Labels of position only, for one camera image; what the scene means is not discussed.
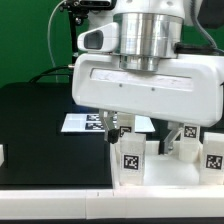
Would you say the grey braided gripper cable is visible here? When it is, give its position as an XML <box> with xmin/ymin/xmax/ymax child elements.
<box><xmin>174</xmin><ymin>0</ymin><xmax>224</xmax><ymax>57</ymax></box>

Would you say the black cable bundle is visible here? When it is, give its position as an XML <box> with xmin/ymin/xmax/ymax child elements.
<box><xmin>29</xmin><ymin>63</ymin><xmax>76</xmax><ymax>84</ymax></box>

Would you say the white left fence bar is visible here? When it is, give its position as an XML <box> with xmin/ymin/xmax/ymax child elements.
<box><xmin>0</xmin><ymin>145</ymin><xmax>4</xmax><ymax>167</ymax></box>

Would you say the white fence bar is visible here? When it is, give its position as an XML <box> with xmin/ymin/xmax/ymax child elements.
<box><xmin>0</xmin><ymin>145</ymin><xmax>4</xmax><ymax>167</ymax></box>
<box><xmin>0</xmin><ymin>187</ymin><xmax>224</xmax><ymax>220</ymax></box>

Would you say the white thin cable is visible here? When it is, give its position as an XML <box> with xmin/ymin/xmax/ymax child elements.
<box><xmin>47</xmin><ymin>0</ymin><xmax>68</xmax><ymax>84</ymax></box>

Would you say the white marker tag sheet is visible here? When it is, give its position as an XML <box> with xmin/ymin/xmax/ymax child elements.
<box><xmin>61</xmin><ymin>113</ymin><xmax>155</xmax><ymax>133</ymax></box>

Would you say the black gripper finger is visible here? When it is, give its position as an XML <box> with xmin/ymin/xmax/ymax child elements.
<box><xmin>159</xmin><ymin>122</ymin><xmax>183</xmax><ymax>154</ymax></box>
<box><xmin>99</xmin><ymin>109</ymin><xmax>119</xmax><ymax>144</ymax></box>

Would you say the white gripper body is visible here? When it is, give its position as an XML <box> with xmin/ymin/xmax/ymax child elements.
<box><xmin>72</xmin><ymin>54</ymin><xmax>224</xmax><ymax>127</ymax></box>

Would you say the white square table top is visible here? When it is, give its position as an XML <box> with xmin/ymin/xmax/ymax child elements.
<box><xmin>109</xmin><ymin>139</ymin><xmax>224</xmax><ymax>192</ymax></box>

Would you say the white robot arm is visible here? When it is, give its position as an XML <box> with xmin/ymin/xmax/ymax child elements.
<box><xmin>72</xmin><ymin>0</ymin><xmax>224</xmax><ymax>152</ymax></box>

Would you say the white front fence bar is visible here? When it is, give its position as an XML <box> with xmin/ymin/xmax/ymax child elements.
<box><xmin>0</xmin><ymin>187</ymin><xmax>224</xmax><ymax>220</ymax></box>

